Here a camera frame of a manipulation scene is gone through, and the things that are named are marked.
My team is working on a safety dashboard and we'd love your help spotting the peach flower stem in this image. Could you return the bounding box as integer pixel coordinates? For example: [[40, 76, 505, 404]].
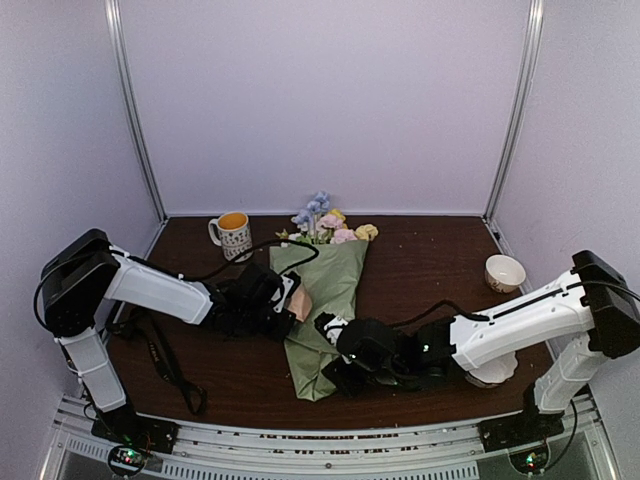
[[276, 229, 301, 241]]

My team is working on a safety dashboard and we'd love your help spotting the wrapping paper sheet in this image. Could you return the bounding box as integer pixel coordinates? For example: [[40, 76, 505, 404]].
[[269, 240, 368, 402]]

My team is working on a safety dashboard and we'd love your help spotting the pink rose flower stem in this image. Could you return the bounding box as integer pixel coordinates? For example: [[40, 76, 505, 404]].
[[316, 213, 358, 244]]

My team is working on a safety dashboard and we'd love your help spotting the blue flower stem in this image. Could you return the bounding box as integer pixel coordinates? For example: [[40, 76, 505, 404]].
[[291, 190, 330, 234]]

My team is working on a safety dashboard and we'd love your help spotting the pale yellow flower stem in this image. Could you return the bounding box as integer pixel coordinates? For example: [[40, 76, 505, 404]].
[[355, 224, 379, 242]]

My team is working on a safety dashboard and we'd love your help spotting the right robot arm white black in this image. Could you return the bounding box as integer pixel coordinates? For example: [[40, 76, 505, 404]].
[[314, 250, 639, 442]]

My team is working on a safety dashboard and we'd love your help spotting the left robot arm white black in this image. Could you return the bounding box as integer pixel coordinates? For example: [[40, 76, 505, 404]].
[[32, 229, 311, 444]]

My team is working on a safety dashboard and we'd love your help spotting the patterned mug yellow inside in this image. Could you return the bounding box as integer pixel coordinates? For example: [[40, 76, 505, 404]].
[[207, 212, 252, 263]]

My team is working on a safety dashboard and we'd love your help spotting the scalloped white bowl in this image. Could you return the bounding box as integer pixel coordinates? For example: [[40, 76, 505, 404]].
[[465, 352, 518, 389]]

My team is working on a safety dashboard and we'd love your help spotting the small white bowl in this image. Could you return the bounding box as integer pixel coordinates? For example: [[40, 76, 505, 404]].
[[485, 254, 526, 294]]

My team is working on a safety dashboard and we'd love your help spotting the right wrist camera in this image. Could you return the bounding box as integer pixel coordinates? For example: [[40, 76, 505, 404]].
[[314, 313, 350, 346]]

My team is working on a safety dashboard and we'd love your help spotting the black camera strap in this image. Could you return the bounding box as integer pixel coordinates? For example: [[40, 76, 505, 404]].
[[103, 308, 208, 416]]

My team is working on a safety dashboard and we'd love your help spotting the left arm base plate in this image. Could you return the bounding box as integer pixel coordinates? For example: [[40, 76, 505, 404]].
[[91, 410, 179, 454]]

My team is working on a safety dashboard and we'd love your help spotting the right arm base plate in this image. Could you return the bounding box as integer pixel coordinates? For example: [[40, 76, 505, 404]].
[[478, 412, 564, 452]]

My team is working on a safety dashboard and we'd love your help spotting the left aluminium frame post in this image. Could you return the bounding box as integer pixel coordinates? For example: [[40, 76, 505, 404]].
[[103, 0, 169, 226]]

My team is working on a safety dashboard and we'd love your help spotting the aluminium frame post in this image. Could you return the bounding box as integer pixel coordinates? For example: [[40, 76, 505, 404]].
[[483, 0, 545, 223], [103, 0, 169, 226]]

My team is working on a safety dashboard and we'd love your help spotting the right aluminium frame post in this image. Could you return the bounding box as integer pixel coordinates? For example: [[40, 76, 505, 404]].
[[483, 0, 545, 223]]

